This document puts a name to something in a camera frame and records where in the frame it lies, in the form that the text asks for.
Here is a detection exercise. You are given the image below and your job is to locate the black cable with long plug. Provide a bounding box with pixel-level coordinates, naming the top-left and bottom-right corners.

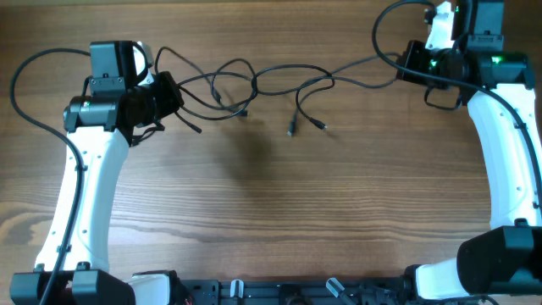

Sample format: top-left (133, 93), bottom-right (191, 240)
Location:
top-left (153, 46), bottom-right (259, 135)

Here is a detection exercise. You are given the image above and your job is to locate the black cable with silver tip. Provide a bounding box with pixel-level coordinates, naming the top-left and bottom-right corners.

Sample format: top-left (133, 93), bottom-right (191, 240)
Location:
top-left (210, 52), bottom-right (403, 137)

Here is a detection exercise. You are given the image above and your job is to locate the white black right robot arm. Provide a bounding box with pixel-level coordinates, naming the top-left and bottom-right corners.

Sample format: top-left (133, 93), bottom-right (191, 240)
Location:
top-left (394, 1), bottom-right (541, 301)

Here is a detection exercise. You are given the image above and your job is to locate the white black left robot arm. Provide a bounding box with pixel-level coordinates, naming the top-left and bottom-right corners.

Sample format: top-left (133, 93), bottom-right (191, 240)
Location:
top-left (9, 41), bottom-right (187, 304)

